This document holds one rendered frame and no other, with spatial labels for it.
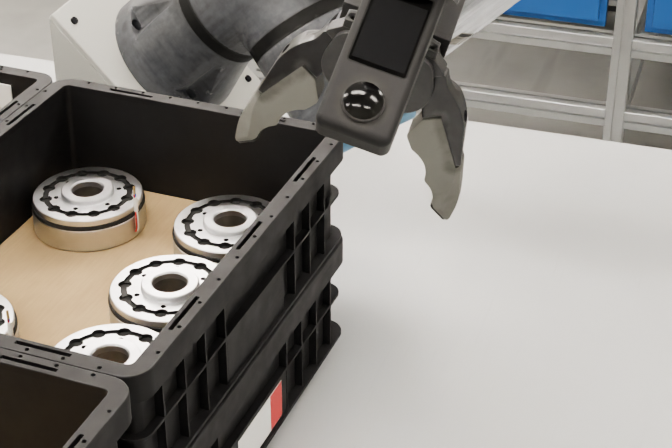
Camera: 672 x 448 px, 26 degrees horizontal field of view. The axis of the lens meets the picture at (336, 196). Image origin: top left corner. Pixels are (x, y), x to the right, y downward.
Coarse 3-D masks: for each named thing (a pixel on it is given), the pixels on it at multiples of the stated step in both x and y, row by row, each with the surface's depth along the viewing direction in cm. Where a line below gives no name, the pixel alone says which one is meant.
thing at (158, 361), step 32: (128, 96) 137; (160, 96) 137; (0, 128) 131; (288, 128) 132; (320, 160) 126; (288, 192) 121; (256, 224) 117; (288, 224) 121; (224, 256) 113; (256, 256) 115; (224, 288) 110; (192, 320) 106; (32, 352) 102; (64, 352) 102; (160, 352) 102; (128, 384) 100; (160, 384) 102
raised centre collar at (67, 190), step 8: (88, 176) 136; (96, 176) 136; (72, 184) 135; (80, 184) 136; (88, 184) 136; (96, 184) 136; (104, 184) 135; (112, 184) 135; (64, 192) 134; (72, 192) 135; (104, 192) 134; (112, 192) 134; (64, 200) 133; (72, 200) 133; (80, 200) 133; (88, 200) 133; (96, 200) 133; (104, 200) 133
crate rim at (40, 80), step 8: (0, 72) 141; (8, 72) 141; (16, 72) 141; (24, 72) 141; (32, 72) 141; (40, 72) 141; (16, 80) 141; (24, 80) 141; (32, 80) 140; (40, 80) 140; (48, 80) 140; (32, 88) 138; (40, 88) 138; (24, 96) 137; (32, 96) 137; (8, 104) 135; (16, 104) 135; (0, 112) 134; (8, 112) 134; (0, 120) 133
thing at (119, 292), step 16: (160, 256) 125; (176, 256) 125; (192, 256) 125; (128, 272) 123; (144, 272) 123; (208, 272) 124; (112, 288) 121; (128, 288) 121; (112, 304) 120; (128, 304) 119; (144, 304) 119; (160, 304) 119; (176, 304) 119; (144, 320) 117; (160, 320) 117
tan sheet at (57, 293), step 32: (32, 224) 136; (160, 224) 136; (0, 256) 131; (32, 256) 131; (64, 256) 131; (96, 256) 131; (128, 256) 131; (0, 288) 127; (32, 288) 127; (64, 288) 127; (96, 288) 127; (32, 320) 123; (64, 320) 123; (96, 320) 123
